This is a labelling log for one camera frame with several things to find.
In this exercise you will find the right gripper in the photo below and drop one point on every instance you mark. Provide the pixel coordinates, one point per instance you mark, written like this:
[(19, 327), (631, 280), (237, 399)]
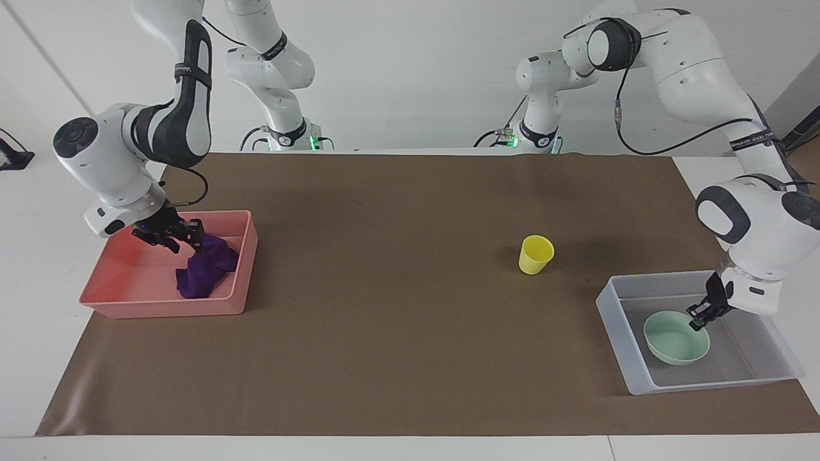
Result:
[(159, 223)]

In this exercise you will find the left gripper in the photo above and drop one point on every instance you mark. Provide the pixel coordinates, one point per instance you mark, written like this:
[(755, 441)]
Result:
[(720, 289)]

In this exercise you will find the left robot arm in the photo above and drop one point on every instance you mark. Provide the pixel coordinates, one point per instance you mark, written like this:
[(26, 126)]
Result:
[(698, 70)]

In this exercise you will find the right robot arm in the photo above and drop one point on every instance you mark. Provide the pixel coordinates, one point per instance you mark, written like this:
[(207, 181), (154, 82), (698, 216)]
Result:
[(109, 160)]

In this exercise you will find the mint green bowl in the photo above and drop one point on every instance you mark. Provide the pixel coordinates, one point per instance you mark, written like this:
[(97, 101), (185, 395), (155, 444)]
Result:
[(672, 342)]

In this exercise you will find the purple cloth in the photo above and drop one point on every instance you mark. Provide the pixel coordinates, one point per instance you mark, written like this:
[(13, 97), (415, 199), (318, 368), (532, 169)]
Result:
[(205, 272)]

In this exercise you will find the clear plastic bin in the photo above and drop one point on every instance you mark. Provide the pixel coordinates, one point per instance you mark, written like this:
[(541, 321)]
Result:
[(737, 358)]

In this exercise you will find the pink plastic bin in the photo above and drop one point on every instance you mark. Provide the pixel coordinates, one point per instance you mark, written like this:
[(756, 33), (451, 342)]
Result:
[(128, 282)]

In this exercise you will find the yellow plastic cup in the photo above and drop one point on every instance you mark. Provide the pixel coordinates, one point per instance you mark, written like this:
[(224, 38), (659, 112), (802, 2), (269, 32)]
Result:
[(535, 255)]

